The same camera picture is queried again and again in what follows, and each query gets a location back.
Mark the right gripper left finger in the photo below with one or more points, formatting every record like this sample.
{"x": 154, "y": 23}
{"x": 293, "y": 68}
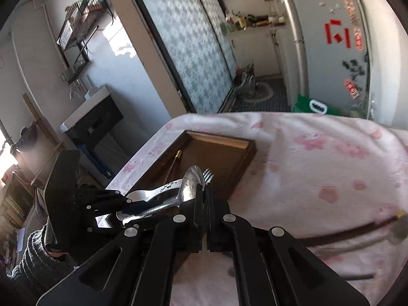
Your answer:
{"x": 191, "y": 230}

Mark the visible finger of the left gripper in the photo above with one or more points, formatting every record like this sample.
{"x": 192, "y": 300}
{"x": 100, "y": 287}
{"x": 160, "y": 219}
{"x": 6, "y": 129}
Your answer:
{"x": 110, "y": 220}

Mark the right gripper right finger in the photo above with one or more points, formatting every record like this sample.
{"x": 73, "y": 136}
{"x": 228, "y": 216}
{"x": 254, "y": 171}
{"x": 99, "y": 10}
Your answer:
{"x": 218, "y": 237}

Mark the white ceramic soup spoon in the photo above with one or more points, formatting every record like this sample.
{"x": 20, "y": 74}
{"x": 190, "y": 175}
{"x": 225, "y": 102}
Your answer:
{"x": 146, "y": 195}

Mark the dark chopstick gold tip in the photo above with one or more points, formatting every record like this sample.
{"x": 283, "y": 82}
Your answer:
{"x": 349, "y": 234}
{"x": 173, "y": 166}

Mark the white kitchen counter cabinet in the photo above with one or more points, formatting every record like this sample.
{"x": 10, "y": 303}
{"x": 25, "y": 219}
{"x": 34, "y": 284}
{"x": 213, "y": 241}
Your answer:
{"x": 258, "y": 46}

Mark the person's left hand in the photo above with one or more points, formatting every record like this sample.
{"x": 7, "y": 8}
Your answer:
{"x": 56, "y": 254}

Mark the brown wooden utensil tray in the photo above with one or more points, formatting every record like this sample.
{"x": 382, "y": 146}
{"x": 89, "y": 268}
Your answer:
{"x": 226, "y": 157}

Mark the grey knit left sleeve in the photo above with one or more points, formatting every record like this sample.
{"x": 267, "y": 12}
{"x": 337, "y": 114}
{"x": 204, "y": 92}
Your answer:
{"x": 38, "y": 270}

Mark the wash sink with dark cabinet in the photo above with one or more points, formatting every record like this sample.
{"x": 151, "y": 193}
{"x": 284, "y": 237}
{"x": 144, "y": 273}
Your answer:
{"x": 93, "y": 119}

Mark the pink floral tablecloth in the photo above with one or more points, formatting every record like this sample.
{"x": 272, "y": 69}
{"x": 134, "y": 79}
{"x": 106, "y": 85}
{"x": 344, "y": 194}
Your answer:
{"x": 313, "y": 175}

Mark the silver refrigerator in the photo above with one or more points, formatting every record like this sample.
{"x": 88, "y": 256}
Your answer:
{"x": 327, "y": 54}

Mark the patterned sliding glass door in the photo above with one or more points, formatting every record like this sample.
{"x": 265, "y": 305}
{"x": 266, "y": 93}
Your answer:
{"x": 191, "y": 36}

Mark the green bag white handle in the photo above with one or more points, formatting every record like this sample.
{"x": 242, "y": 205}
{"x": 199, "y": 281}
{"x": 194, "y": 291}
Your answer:
{"x": 306, "y": 105}

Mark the wall mounted wire rack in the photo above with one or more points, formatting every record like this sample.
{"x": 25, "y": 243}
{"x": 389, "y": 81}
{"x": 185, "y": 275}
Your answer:
{"x": 79, "y": 26}

